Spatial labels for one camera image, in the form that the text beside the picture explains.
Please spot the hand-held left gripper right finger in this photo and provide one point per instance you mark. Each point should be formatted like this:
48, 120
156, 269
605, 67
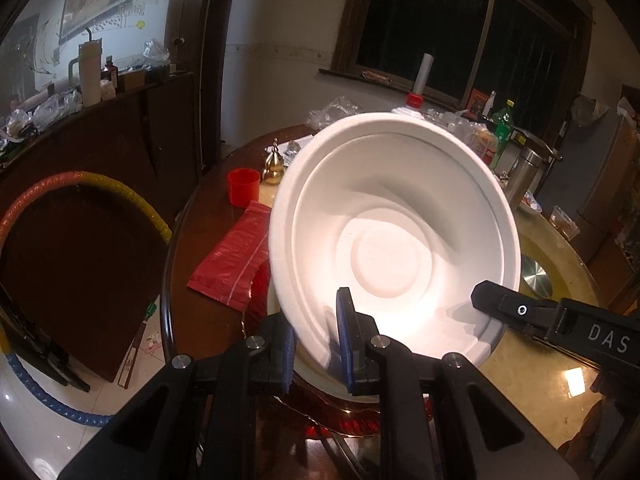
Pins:
347, 340

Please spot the red plastic packet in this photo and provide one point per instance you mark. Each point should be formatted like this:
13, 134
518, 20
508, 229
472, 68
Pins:
225, 260

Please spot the red printed box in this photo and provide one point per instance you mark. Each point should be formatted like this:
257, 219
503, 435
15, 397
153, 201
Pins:
477, 99

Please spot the round gold mat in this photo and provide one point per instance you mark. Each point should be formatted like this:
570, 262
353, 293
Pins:
565, 270

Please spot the jar with orange label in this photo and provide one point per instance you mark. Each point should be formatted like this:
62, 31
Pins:
484, 145

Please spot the multicoloured hula hoop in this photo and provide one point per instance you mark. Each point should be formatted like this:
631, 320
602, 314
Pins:
125, 192

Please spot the white roll tube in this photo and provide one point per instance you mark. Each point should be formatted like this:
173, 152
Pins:
422, 75

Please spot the clear plastic food box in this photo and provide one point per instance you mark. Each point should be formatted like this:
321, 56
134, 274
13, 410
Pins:
562, 220

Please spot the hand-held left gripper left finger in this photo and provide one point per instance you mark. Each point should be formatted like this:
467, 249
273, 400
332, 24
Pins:
287, 355

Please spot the patterned plate with food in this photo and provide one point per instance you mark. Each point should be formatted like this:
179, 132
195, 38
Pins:
531, 205

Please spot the brown glass bottle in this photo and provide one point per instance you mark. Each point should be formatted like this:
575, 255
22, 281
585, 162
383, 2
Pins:
111, 72

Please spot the round metal disc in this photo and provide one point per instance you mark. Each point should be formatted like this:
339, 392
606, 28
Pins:
536, 275

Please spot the clear bottle with red cap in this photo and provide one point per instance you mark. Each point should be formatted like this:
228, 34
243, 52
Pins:
415, 101

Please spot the white paper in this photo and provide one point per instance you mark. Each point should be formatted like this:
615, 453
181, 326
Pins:
300, 140

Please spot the dark wooden cabinet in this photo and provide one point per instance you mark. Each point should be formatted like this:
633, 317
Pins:
100, 125

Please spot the brass bell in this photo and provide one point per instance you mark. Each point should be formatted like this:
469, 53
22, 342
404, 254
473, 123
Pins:
274, 167

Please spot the white spray bottle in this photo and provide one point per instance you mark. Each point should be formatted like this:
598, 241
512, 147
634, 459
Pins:
490, 102

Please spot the dark framed window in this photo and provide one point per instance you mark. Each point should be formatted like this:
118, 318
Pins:
425, 20

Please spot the green soda bottle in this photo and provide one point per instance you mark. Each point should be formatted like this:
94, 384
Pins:
502, 130

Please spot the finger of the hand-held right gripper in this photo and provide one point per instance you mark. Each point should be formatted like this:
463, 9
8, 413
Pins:
500, 302

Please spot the large white foam bowl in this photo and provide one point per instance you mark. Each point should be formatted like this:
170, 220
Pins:
390, 220

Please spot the red plastic cup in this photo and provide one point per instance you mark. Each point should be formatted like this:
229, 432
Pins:
243, 190

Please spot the grey fridge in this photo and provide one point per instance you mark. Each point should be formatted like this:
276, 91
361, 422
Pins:
600, 170

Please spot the steel thermos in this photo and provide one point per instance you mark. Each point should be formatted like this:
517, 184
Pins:
520, 180

